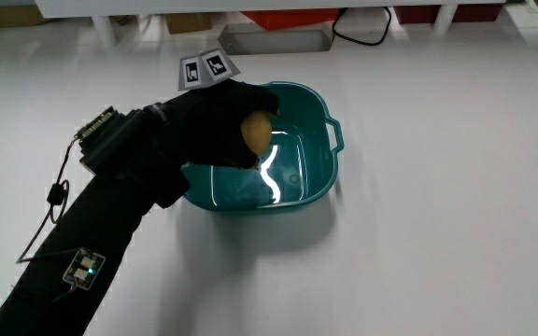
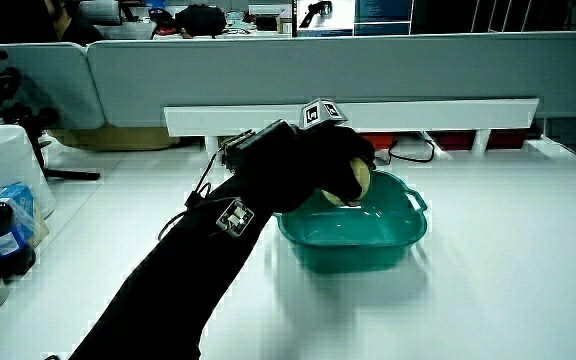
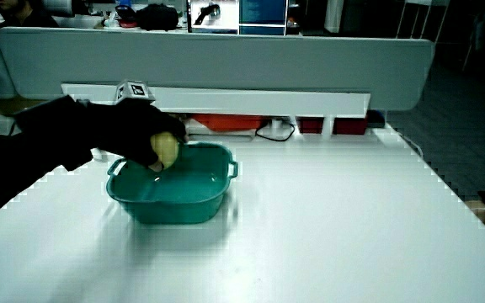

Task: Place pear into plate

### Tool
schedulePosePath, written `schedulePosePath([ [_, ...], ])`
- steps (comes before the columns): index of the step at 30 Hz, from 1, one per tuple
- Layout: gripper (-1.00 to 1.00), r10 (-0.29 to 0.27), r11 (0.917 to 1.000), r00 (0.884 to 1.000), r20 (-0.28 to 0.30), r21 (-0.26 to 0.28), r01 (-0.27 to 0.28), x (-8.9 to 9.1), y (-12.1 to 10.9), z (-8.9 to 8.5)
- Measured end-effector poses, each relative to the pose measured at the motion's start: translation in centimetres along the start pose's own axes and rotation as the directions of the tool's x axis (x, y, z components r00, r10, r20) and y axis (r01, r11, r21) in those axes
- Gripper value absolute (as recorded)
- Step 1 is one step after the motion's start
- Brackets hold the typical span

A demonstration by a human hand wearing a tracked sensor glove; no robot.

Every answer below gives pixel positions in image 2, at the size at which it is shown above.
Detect black glove cable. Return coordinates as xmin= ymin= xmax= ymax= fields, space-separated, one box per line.
xmin=157 ymin=148 xmax=239 ymax=242

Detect teal plastic basin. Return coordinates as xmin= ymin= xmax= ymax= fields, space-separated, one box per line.
xmin=273 ymin=169 xmax=429 ymax=275

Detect person's right forearm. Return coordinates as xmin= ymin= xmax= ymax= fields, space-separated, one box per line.
xmin=67 ymin=174 xmax=275 ymax=360

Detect white plastic bucket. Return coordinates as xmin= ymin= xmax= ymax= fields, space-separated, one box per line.
xmin=0 ymin=124 xmax=57 ymax=219

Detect small grey partition panel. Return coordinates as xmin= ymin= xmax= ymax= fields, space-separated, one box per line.
xmin=0 ymin=42 xmax=106 ymax=132

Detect large grey partition panel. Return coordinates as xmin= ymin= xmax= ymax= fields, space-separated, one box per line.
xmin=86 ymin=30 xmax=576 ymax=129

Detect cardboard box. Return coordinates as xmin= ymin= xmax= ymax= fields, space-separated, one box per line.
xmin=46 ymin=122 xmax=182 ymax=153

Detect dark red box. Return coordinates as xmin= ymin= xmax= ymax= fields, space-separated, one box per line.
xmin=426 ymin=129 xmax=530 ymax=152

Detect white product box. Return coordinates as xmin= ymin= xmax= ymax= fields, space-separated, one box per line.
xmin=295 ymin=0 xmax=356 ymax=38

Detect dark bottle blue label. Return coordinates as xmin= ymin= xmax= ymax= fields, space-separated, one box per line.
xmin=0 ymin=201 xmax=37 ymax=279

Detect person's right hand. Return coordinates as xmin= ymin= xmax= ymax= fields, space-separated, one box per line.
xmin=220 ymin=98 xmax=377 ymax=216

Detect yellow pear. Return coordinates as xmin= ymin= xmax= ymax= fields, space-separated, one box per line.
xmin=321 ymin=157 xmax=373 ymax=207

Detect black camera stand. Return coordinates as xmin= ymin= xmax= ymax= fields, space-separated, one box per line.
xmin=0 ymin=44 xmax=102 ymax=182

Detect black bag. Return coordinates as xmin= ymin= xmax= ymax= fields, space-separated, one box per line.
xmin=174 ymin=3 xmax=228 ymax=39

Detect blue snack packet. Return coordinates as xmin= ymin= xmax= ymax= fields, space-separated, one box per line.
xmin=0 ymin=183 xmax=50 ymax=249

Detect orange box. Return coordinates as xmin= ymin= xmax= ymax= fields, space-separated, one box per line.
xmin=359 ymin=132 xmax=395 ymax=152

